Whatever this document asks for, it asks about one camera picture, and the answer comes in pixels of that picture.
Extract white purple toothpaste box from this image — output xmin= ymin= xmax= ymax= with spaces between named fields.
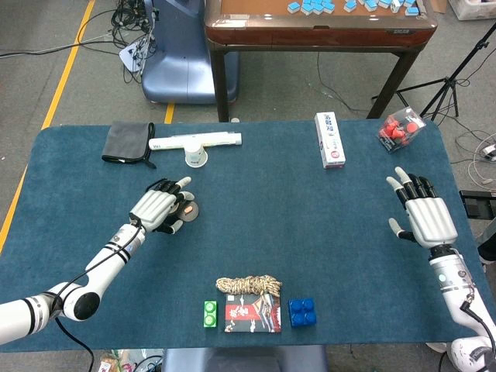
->
xmin=314 ymin=112 xmax=346 ymax=170

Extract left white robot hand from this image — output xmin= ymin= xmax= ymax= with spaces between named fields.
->
xmin=129 ymin=176 xmax=195 ymax=235

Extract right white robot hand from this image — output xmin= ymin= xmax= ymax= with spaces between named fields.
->
xmin=386 ymin=166 xmax=459 ymax=249

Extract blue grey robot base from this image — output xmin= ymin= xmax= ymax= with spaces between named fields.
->
xmin=141 ymin=0 xmax=239 ymax=105

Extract black teapot lid wooden knob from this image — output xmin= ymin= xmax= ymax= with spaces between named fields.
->
xmin=172 ymin=201 xmax=201 ymax=223

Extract white paper cup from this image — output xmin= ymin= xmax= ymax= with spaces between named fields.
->
xmin=184 ymin=141 xmax=209 ymax=169

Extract brown mahjong table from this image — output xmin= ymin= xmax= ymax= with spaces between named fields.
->
xmin=204 ymin=0 xmax=438 ymax=123

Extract green building block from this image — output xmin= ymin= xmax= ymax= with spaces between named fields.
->
xmin=203 ymin=300 xmax=219 ymax=329

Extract long white roll box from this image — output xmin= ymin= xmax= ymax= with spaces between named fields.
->
xmin=148 ymin=132 xmax=243 ymax=150

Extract dark grey robot body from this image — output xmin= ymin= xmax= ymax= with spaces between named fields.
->
xmin=160 ymin=344 xmax=330 ymax=372

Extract clear box of red capsules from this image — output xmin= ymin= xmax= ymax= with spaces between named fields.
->
xmin=377 ymin=106 xmax=427 ymax=155

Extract black floor cable bundle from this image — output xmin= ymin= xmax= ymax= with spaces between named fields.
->
xmin=110 ymin=0 xmax=158 ymax=84

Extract grey folded cloth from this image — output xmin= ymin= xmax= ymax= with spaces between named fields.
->
xmin=101 ymin=120 xmax=157 ymax=170

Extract white power strip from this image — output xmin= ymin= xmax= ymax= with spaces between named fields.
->
xmin=119 ymin=36 xmax=150 ymax=74

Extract beige braided rope bundle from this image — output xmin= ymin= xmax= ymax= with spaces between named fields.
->
xmin=215 ymin=274 xmax=283 ymax=298

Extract blue building block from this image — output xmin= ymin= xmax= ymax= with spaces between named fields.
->
xmin=288 ymin=297 xmax=318 ymax=329

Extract white charger cable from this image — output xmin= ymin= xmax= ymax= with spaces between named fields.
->
xmin=467 ymin=133 xmax=496 ymax=185

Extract colourful snack bags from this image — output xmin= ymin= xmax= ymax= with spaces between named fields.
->
xmin=96 ymin=348 xmax=133 ymax=372

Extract black tripod stand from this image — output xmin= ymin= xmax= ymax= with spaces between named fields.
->
xmin=371 ymin=22 xmax=496 ymax=122

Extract red black book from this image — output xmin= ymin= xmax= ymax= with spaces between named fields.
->
xmin=223 ymin=292 xmax=283 ymax=334

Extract blue felt table mat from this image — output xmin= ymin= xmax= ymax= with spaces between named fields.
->
xmin=0 ymin=119 xmax=490 ymax=353

